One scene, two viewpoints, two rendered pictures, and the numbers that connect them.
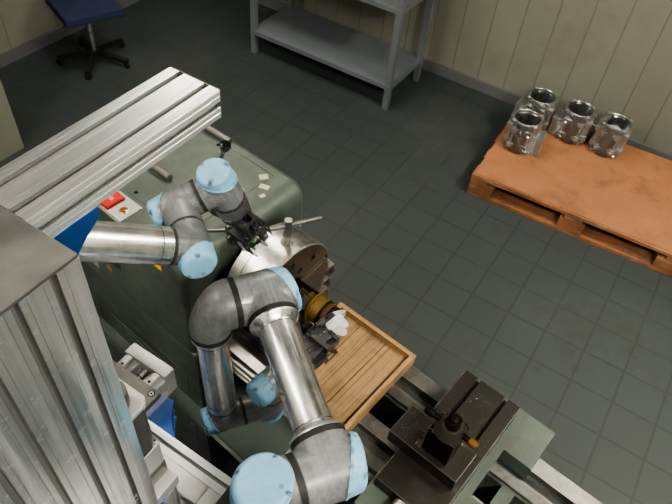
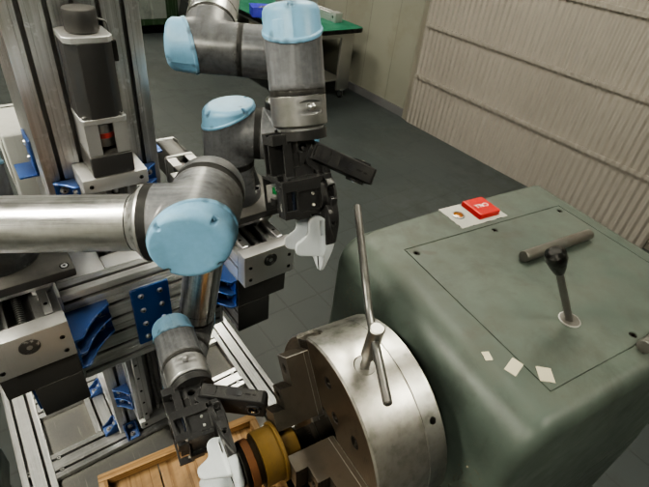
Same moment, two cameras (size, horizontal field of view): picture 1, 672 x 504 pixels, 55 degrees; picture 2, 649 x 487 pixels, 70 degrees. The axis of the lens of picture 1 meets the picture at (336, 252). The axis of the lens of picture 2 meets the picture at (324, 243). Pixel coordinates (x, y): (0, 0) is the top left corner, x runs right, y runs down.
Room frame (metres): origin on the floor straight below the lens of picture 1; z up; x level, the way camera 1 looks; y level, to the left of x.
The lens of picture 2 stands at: (1.29, -0.31, 1.78)
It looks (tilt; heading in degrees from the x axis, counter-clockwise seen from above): 37 degrees down; 111
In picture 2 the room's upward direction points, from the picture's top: 7 degrees clockwise
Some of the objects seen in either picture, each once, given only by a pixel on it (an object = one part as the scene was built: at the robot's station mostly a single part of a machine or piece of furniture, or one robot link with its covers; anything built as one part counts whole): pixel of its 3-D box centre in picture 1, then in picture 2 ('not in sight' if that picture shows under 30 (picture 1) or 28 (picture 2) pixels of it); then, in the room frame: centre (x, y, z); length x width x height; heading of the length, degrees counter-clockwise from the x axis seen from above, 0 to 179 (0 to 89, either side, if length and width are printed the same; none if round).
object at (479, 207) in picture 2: (109, 199); (480, 209); (1.28, 0.65, 1.26); 0.06 x 0.06 x 0.02; 54
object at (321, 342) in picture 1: (314, 347); (196, 415); (0.98, 0.03, 1.08); 0.12 x 0.09 x 0.08; 143
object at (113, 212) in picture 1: (117, 210); (469, 222); (1.27, 0.63, 1.23); 0.13 x 0.08 x 0.06; 54
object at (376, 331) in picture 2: (287, 235); (368, 353); (1.21, 0.14, 1.26); 0.02 x 0.02 x 0.12
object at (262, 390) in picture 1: (269, 384); (177, 345); (0.86, 0.13, 1.08); 0.11 x 0.08 x 0.09; 143
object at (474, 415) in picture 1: (450, 444); not in sight; (0.81, -0.36, 0.95); 0.43 x 0.18 x 0.04; 144
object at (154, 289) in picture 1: (184, 221); (503, 340); (1.42, 0.49, 1.06); 0.59 x 0.48 x 0.39; 54
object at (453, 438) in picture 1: (451, 427); not in sight; (0.76, -0.32, 1.14); 0.08 x 0.08 x 0.03
